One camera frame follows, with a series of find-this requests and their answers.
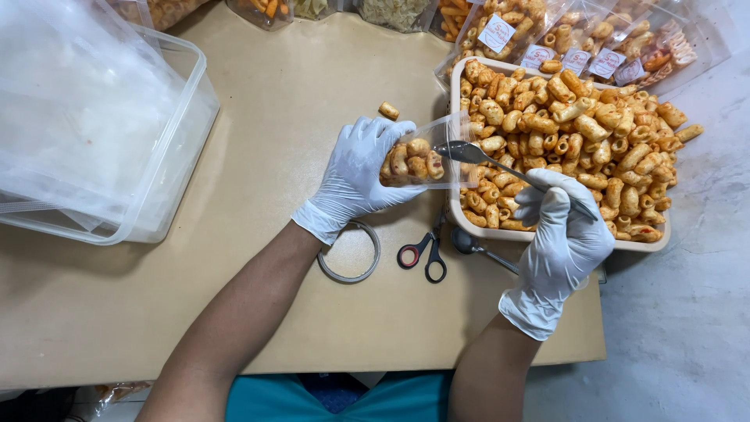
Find crumpled snack packet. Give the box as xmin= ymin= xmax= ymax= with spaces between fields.
xmin=93 ymin=380 xmax=155 ymax=406

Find beige plastic tray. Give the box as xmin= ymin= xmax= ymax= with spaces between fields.
xmin=446 ymin=56 xmax=673 ymax=253

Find handful of curled snacks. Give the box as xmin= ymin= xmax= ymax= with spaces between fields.
xmin=380 ymin=138 xmax=446 ymax=188

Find bag of white chips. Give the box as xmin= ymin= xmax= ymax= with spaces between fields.
xmin=355 ymin=0 xmax=438 ymax=34

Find person's teal clothing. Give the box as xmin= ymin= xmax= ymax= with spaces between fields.
xmin=225 ymin=371 xmax=455 ymax=422

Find short metal spoon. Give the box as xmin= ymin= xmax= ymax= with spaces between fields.
xmin=450 ymin=227 xmax=521 ymax=275

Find black and red scissors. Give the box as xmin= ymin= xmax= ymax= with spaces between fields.
xmin=396 ymin=211 xmax=448 ymax=285

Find small clear plastic bag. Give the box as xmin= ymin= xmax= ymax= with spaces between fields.
xmin=379 ymin=111 xmax=479 ymax=191

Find person's left hand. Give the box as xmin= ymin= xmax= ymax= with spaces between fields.
xmin=291 ymin=115 xmax=429 ymax=246

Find stack of empty clear bags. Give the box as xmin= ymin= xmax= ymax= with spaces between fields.
xmin=0 ymin=0 xmax=177 ymax=226

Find bag of orange stick snacks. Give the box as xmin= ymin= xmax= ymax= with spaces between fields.
xmin=225 ymin=0 xmax=295 ymax=32

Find large clear plastic container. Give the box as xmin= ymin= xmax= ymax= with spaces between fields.
xmin=0 ymin=0 xmax=221 ymax=246

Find clear tape roll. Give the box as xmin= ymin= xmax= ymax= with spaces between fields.
xmin=317 ymin=220 xmax=382 ymax=285

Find bag of thin orange sticks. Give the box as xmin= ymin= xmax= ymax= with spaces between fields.
xmin=429 ymin=0 xmax=471 ymax=43

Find pile of labelled snack packets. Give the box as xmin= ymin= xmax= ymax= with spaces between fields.
xmin=434 ymin=0 xmax=737 ymax=98

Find person's right hand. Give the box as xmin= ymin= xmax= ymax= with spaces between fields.
xmin=498 ymin=169 xmax=616 ymax=342

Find long metal spoon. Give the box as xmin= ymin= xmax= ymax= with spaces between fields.
xmin=434 ymin=140 xmax=600 ymax=223

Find bag of pale green snacks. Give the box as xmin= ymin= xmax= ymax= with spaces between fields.
xmin=293 ymin=0 xmax=342 ymax=22

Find heap of spiced curled snacks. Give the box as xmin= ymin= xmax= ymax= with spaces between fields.
xmin=458 ymin=59 xmax=705 ymax=243

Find bag of orange ring snacks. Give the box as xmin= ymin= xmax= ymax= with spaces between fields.
xmin=107 ymin=0 xmax=210 ymax=32

